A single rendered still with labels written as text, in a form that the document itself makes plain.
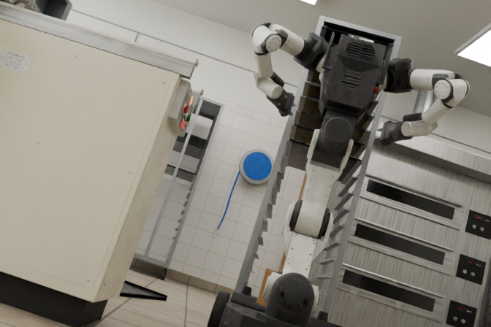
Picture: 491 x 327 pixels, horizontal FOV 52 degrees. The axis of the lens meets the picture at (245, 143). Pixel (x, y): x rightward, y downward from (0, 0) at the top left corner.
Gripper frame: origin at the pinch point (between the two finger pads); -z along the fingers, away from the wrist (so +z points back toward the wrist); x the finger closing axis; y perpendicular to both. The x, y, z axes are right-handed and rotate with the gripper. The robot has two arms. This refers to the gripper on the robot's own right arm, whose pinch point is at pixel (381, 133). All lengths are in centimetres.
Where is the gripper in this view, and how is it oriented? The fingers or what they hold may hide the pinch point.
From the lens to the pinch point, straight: 256.8
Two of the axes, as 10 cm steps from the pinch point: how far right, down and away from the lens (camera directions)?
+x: 3.0, -9.2, 2.4
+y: -8.4, -3.8, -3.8
